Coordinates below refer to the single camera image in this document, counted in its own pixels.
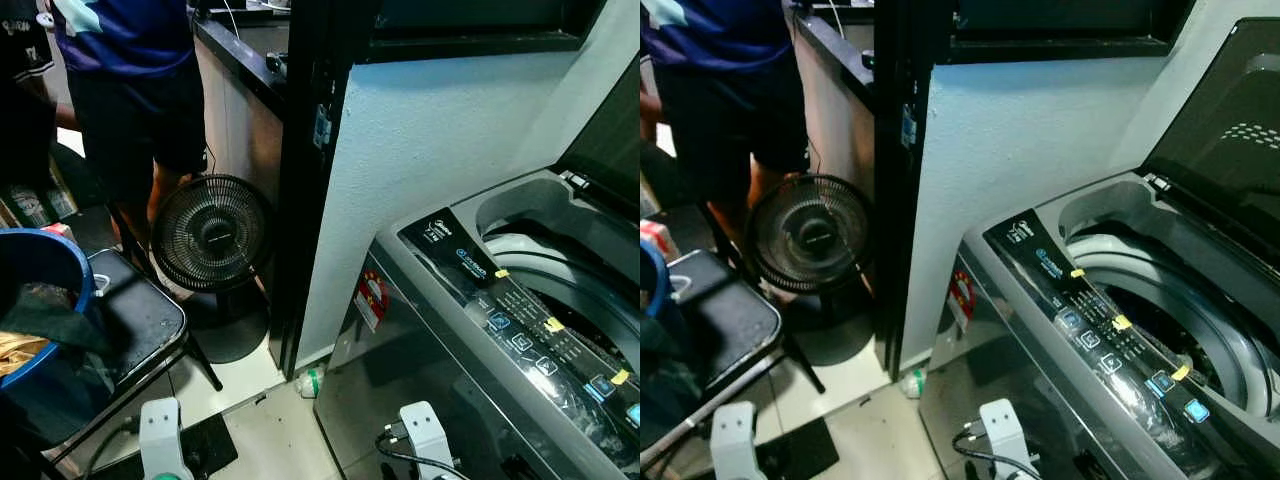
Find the beige counter with black top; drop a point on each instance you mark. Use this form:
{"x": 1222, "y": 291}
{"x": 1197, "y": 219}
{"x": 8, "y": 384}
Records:
{"x": 835, "y": 110}
{"x": 235, "y": 110}

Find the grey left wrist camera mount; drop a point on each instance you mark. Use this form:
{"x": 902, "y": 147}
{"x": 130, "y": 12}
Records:
{"x": 735, "y": 440}
{"x": 165, "y": 430}

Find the white bottle with green band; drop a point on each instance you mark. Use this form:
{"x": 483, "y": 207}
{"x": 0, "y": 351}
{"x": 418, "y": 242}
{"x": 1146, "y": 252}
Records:
{"x": 912, "y": 383}
{"x": 311, "y": 382}

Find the black window frame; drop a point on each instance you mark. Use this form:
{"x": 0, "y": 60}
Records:
{"x": 1060, "y": 45}
{"x": 470, "y": 45}

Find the yellow brown cloth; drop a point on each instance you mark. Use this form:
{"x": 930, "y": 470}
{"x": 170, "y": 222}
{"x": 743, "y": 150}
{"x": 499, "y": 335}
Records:
{"x": 20, "y": 355}

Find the grey top-load washing machine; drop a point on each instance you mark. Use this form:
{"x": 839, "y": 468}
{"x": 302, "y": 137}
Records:
{"x": 420, "y": 370}
{"x": 990, "y": 360}

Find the dark green cloth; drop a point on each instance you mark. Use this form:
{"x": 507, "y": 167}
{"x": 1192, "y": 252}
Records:
{"x": 660, "y": 335}
{"x": 45, "y": 320}

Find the black door frame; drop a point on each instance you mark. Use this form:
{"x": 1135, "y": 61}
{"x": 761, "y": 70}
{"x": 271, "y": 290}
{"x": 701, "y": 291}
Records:
{"x": 905, "y": 220}
{"x": 310, "y": 200}

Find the blue plastic laundry basket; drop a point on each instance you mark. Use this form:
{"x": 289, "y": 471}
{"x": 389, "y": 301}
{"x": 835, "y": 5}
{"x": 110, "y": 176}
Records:
{"x": 40, "y": 255}
{"x": 655, "y": 280}

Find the person in black shirt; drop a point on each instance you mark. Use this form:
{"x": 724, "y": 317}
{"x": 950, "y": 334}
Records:
{"x": 20, "y": 90}

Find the black floor fan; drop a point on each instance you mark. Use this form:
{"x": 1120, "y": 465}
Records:
{"x": 810, "y": 235}
{"x": 212, "y": 235}

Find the dark glass washer lid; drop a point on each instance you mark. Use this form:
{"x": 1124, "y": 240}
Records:
{"x": 1220, "y": 130}
{"x": 610, "y": 150}

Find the red white box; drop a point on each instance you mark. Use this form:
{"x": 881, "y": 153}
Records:
{"x": 57, "y": 231}
{"x": 658, "y": 238}

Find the black padded metal chair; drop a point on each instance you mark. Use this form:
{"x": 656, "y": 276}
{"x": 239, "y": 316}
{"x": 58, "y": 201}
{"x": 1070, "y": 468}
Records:
{"x": 730, "y": 320}
{"x": 140, "y": 310}

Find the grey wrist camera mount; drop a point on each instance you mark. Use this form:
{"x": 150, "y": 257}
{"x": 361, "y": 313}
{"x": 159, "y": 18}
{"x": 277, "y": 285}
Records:
{"x": 735, "y": 440}
{"x": 425, "y": 435}
{"x": 165, "y": 430}
{"x": 1003, "y": 430}

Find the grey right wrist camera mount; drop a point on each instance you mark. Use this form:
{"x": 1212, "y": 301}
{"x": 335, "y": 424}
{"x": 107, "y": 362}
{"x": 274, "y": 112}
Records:
{"x": 1003, "y": 430}
{"x": 425, "y": 435}

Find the person in blue shirt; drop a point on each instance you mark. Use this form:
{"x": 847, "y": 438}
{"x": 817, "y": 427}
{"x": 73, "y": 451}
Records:
{"x": 720, "y": 60}
{"x": 125, "y": 60}

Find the red round washer sticker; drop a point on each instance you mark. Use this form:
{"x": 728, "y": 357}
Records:
{"x": 372, "y": 297}
{"x": 961, "y": 297}

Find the blue door frame latch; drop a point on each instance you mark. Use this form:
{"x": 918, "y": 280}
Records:
{"x": 908, "y": 127}
{"x": 322, "y": 127}

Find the black floor mat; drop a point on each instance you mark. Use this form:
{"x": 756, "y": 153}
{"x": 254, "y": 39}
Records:
{"x": 205, "y": 445}
{"x": 800, "y": 450}

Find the black washer control panel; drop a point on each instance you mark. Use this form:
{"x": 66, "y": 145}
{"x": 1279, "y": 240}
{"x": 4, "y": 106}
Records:
{"x": 470, "y": 270}
{"x": 1050, "y": 270}

